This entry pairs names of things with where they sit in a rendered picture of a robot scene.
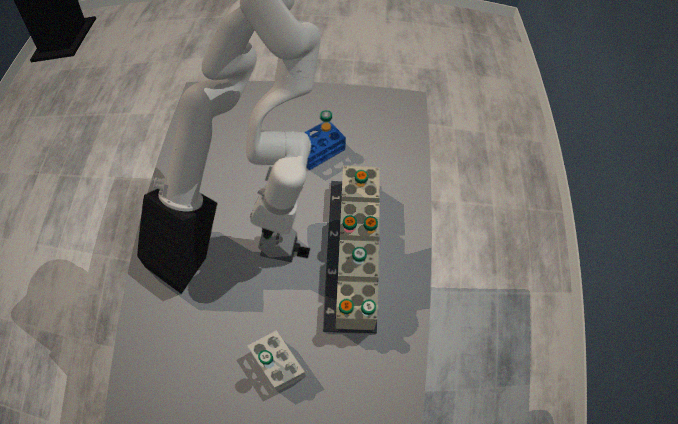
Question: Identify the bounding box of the clear plastic tube rack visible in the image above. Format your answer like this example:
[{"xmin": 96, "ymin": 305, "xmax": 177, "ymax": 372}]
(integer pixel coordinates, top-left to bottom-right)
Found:
[{"xmin": 249, "ymin": 331, "xmax": 306, "ymax": 391}]

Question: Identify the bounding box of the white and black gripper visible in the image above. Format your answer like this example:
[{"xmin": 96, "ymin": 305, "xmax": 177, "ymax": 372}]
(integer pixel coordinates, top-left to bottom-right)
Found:
[{"xmin": 250, "ymin": 195, "xmax": 297, "ymax": 239}]

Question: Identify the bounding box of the blue tube rack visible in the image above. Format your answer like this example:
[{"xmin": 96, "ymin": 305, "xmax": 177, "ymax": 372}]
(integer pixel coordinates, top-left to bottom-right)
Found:
[{"xmin": 304, "ymin": 123, "xmax": 346, "ymax": 171}]

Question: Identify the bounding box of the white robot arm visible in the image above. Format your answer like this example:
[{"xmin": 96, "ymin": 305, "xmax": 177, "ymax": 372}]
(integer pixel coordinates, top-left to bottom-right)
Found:
[{"xmin": 151, "ymin": 0, "xmax": 321, "ymax": 215}]

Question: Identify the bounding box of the clear tube with green cap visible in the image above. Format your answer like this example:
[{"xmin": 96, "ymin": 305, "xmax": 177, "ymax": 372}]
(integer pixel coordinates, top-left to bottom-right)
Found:
[
  {"xmin": 352, "ymin": 247, "xmax": 367, "ymax": 264},
  {"xmin": 361, "ymin": 300, "xmax": 376, "ymax": 316},
  {"xmin": 258, "ymin": 350, "xmax": 275, "ymax": 369}
]

